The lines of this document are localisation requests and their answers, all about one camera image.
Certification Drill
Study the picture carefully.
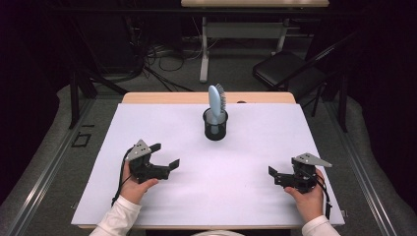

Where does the metal floor rail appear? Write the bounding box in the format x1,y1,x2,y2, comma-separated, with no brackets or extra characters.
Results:
326,99,399,236
4,97,96,236

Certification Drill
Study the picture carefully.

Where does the hand-held gripper cable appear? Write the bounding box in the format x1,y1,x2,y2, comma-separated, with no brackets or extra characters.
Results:
111,147,134,207
308,173,332,220

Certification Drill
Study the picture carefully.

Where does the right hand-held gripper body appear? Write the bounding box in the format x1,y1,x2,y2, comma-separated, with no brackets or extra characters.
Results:
274,152,333,195

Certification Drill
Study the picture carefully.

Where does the right hand-held gripper cable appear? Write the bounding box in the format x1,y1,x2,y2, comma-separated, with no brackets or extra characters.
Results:
308,173,332,220

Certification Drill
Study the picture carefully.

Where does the person's right hand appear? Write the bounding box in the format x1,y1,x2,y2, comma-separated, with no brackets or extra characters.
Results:
283,168,327,224

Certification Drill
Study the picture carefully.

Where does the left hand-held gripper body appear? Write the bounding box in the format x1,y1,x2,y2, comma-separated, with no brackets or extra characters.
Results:
125,139,172,185

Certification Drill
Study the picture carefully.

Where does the left hand-held gripper cable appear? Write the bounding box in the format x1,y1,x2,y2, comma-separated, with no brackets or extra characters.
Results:
111,147,134,207

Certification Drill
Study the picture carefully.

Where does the light blue hairbrush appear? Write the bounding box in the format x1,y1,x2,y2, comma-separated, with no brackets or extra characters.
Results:
208,83,228,136

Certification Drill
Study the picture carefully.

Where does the white table mat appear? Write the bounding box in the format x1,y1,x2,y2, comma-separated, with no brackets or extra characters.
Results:
71,102,346,227

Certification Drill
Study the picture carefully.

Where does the black mesh cup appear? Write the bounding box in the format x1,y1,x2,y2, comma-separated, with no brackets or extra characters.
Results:
202,107,229,142

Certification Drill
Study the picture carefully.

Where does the person's white clothing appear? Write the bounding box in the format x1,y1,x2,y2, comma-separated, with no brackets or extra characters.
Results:
190,230,245,236

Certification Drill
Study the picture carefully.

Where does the black metal stand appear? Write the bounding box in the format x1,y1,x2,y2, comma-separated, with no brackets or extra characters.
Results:
338,73,348,133
68,19,129,130

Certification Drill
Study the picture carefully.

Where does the white-legged background desk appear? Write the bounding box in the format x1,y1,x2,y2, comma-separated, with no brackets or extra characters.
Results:
180,0,330,84

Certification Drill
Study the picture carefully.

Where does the black folding chair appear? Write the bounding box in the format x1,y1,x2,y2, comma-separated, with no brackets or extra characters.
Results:
252,30,358,102

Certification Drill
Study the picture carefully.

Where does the person's left hand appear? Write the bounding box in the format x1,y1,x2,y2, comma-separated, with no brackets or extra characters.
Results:
119,160,159,206

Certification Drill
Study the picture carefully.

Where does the bundle of black floor cables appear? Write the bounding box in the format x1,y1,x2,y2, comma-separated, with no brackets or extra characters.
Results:
131,16,195,92

